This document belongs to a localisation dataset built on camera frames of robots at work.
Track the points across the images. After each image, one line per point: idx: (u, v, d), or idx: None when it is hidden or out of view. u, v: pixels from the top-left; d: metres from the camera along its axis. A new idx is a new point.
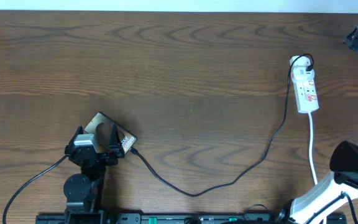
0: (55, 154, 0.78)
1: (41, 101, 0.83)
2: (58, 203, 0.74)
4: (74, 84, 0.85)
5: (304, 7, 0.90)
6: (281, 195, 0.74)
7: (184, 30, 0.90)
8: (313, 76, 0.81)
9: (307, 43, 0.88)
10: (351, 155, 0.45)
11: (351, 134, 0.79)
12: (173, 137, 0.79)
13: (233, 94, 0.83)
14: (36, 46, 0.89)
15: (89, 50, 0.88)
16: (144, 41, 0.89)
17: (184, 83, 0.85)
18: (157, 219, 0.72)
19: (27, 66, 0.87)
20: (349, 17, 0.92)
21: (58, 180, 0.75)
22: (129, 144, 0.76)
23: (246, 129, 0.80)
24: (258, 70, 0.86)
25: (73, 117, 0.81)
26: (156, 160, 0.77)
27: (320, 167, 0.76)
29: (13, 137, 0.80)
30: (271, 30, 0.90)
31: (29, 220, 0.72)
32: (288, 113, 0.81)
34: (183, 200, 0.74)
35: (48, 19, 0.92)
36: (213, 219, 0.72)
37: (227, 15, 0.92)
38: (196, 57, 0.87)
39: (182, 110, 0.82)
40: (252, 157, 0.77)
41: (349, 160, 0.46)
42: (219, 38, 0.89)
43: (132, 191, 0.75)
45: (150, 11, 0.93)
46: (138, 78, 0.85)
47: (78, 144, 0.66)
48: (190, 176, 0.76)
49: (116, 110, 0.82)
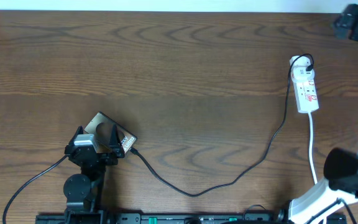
0: (55, 154, 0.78)
1: (40, 101, 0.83)
2: (58, 202, 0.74)
4: (74, 84, 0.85)
5: (304, 7, 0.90)
6: (281, 195, 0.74)
7: (184, 30, 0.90)
8: (313, 76, 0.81)
9: (307, 43, 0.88)
10: (346, 160, 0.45)
11: (351, 133, 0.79)
12: (173, 137, 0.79)
13: (234, 94, 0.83)
14: (36, 46, 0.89)
15: (89, 50, 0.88)
16: (144, 41, 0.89)
17: (184, 83, 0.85)
18: (157, 219, 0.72)
19: (26, 66, 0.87)
20: None
21: (58, 180, 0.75)
22: (129, 144, 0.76)
23: (247, 129, 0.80)
24: (258, 70, 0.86)
25: (74, 117, 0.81)
26: (156, 160, 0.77)
27: (319, 167, 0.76)
29: (13, 137, 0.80)
30: (271, 30, 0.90)
31: (29, 220, 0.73)
32: (288, 113, 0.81)
34: (183, 200, 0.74)
35: (48, 19, 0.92)
36: (213, 219, 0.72)
37: (227, 15, 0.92)
38: (196, 56, 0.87)
39: (181, 109, 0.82)
40: (253, 157, 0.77)
41: (344, 165, 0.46)
42: (219, 38, 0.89)
43: (132, 191, 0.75)
45: (151, 11, 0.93)
46: (138, 78, 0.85)
47: (78, 144, 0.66)
48: (190, 176, 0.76)
49: (116, 110, 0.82)
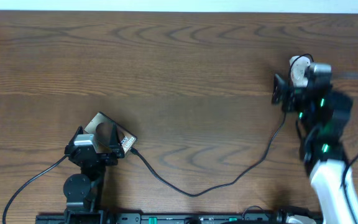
0: (55, 154, 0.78)
1: (40, 101, 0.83)
2: (58, 202, 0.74)
4: (74, 84, 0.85)
5: (304, 7, 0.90)
6: (281, 195, 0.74)
7: (184, 30, 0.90)
8: None
9: (307, 43, 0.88)
10: None
11: (351, 134, 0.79)
12: (173, 137, 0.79)
13: (233, 94, 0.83)
14: (36, 46, 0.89)
15: (89, 50, 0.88)
16: (144, 41, 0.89)
17: (184, 83, 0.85)
18: (156, 219, 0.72)
19: (26, 66, 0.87)
20: (350, 17, 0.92)
21: (58, 180, 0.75)
22: (129, 144, 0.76)
23: (246, 130, 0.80)
24: (258, 70, 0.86)
25: (74, 117, 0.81)
26: (156, 160, 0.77)
27: None
29: (13, 137, 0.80)
30: (271, 31, 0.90)
31: (30, 219, 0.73)
32: (288, 113, 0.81)
34: (183, 200, 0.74)
35: (48, 19, 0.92)
36: (213, 219, 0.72)
37: (227, 15, 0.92)
38: (196, 56, 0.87)
39: (182, 109, 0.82)
40: (253, 158, 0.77)
41: None
42: (219, 38, 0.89)
43: (132, 191, 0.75)
45: (151, 11, 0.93)
46: (138, 78, 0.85)
47: (78, 144, 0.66)
48: (190, 176, 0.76)
49: (116, 110, 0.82)
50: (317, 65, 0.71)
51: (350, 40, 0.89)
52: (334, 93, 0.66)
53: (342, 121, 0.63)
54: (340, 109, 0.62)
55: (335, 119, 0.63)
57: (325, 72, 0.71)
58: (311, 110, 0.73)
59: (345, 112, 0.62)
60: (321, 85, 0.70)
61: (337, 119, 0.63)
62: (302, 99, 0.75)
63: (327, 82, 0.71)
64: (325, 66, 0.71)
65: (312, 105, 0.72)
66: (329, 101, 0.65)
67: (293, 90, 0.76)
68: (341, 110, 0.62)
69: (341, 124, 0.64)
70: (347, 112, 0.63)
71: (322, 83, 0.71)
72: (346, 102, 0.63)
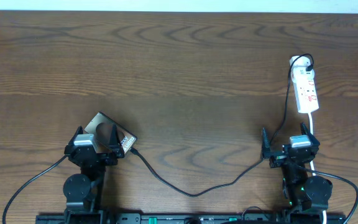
0: (55, 154, 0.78)
1: (40, 101, 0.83)
2: (58, 202, 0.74)
4: (74, 84, 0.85)
5: (304, 7, 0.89)
6: (281, 195, 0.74)
7: (184, 30, 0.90)
8: (313, 76, 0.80)
9: (307, 43, 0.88)
10: None
11: (351, 134, 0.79)
12: (173, 137, 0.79)
13: (233, 94, 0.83)
14: (36, 46, 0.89)
15: (89, 50, 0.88)
16: (145, 42, 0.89)
17: (184, 83, 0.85)
18: (156, 219, 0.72)
19: (25, 66, 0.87)
20: (350, 17, 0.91)
21: (58, 179, 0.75)
22: (129, 144, 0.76)
23: (246, 130, 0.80)
24: (258, 70, 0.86)
25: (74, 117, 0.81)
26: (156, 160, 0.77)
27: (319, 167, 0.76)
29: (12, 137, 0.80)
30: (271, 30, 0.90)
31: (30, 219, 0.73)
32: (287, 113, 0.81)
34: (183, 200, 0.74)
35: (48, 18, 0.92)
36: (213, 219, 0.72)
37: (228, 15, 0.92)
38: (196, 57, 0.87)
39: (182, 110, 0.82)
40: (253, 158, 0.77)
41: None
42: (219, 38, 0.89)
43: (132, 191, 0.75)
45: (150, 11, 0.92)
46: (138, 78, 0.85)
47: (78, 144, 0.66)
48: (190, 176, 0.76)
49: (116, 110, 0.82)
50: (295, 140, 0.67)
51: (350, 39, 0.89)
52: (314, 180, 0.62)
53: (320, 209, 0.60)
54: (318, 198, 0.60)
55: (314, 207, 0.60)
57: (306, 145, 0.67)
58: (294, 178, 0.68)
59: (323, 201, 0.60)
60: (301, 158, 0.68)
61: (315, 207, 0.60)
62: (287, 165, 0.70)
63: (308, 155, 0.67)
64: (304, 139, 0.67)
65: (296, 175, 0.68)
66: (308, 188, 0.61)
67: (277, 157, 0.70)
68: (319, 198, 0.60)
69: (319, 211, 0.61)
70: (324, 200, 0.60)
71: (302, 158, 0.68)
72: (324, 189, 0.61)
